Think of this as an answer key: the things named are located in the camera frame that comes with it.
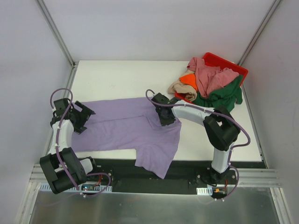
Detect purple t shirt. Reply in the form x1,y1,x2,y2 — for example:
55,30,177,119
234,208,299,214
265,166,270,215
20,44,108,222
71,98,181,179

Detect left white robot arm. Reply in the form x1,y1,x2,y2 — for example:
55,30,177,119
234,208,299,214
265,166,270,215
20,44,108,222
40,98,99,194

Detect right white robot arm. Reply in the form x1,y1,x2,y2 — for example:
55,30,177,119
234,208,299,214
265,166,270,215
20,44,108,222
149,93,241,186

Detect beige t shirt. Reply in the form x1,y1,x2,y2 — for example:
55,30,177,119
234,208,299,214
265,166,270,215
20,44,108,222
167,79,198,102

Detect orange t shirt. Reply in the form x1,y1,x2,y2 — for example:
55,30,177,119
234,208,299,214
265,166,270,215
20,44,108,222
179,73,198,91

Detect pink t shirt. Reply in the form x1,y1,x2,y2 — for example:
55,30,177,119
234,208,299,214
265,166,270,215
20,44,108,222
187,57,239,98

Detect green t shirt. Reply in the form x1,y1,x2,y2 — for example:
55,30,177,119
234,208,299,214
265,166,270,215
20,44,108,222
192,75,243,112

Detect red plastic bin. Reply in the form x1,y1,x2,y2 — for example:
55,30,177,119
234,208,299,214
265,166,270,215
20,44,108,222
168,52,248,111

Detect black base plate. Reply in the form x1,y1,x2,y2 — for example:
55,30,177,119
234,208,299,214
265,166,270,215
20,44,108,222
44,158,268,194

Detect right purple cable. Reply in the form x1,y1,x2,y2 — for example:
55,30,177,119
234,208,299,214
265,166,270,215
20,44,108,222
145,88,252,203

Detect aluminium frame rail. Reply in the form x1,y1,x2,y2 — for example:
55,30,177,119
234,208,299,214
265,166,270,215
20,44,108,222
30,163,283,187

